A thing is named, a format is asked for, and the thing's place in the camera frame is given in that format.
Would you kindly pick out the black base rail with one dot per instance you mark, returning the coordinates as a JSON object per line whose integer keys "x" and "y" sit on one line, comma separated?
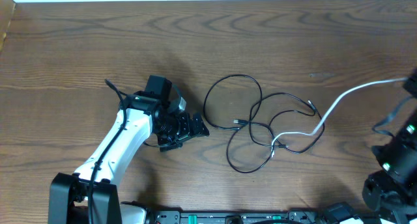
{"x": 340, "y": 213}

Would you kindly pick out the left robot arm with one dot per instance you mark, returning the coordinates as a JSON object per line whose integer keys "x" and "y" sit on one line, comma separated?
{"x": 89, "y": 194}

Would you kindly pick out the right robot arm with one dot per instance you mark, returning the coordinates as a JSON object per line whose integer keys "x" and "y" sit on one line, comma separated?
{"x": 391, "y": 192}

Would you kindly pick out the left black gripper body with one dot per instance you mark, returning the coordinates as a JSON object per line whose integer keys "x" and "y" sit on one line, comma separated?
{"x": 174, "y": 128}

